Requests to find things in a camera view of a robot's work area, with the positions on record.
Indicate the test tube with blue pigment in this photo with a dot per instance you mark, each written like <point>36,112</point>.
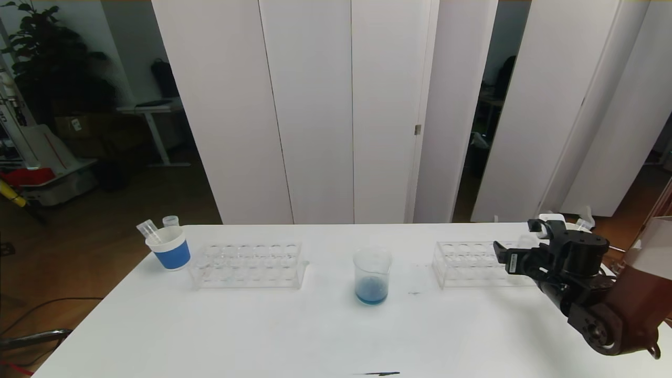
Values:
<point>170,221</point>

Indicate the test tube with red pigment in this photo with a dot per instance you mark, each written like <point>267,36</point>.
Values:
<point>148,229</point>
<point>584,224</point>

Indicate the dark green potted plant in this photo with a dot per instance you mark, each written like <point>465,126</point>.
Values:
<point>58,68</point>

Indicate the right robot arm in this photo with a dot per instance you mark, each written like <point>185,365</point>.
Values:
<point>619,299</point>

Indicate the brown cardboard box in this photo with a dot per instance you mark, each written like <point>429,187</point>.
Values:
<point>79,131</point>

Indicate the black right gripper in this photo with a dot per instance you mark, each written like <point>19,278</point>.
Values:
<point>514,261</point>

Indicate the white standing desk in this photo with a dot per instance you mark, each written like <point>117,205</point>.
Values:
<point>152,109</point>

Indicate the white partition foot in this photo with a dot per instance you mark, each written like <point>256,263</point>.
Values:
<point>585,212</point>

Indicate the red floor tape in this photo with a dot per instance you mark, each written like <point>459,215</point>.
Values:
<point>13,366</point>

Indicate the metal chair leg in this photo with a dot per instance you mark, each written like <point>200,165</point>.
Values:
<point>31,340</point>

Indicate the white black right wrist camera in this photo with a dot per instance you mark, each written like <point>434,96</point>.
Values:
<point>548,226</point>

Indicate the brown frame stand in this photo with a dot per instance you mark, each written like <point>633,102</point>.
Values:
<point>662,202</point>

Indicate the blue white paper cup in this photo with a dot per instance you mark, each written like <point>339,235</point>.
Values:
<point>173,255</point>

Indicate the black backpack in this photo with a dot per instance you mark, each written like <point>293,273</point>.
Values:
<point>165,79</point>

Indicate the clear glass beaker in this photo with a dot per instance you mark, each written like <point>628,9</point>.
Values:
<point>371,291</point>

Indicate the yellow black tool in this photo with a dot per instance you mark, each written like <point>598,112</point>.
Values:
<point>10,193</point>

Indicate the clear acrylic test tube rack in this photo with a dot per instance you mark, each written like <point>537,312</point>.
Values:
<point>467,262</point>
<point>247,265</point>

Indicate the white grey machine base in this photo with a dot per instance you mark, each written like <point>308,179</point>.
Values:
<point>52,152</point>

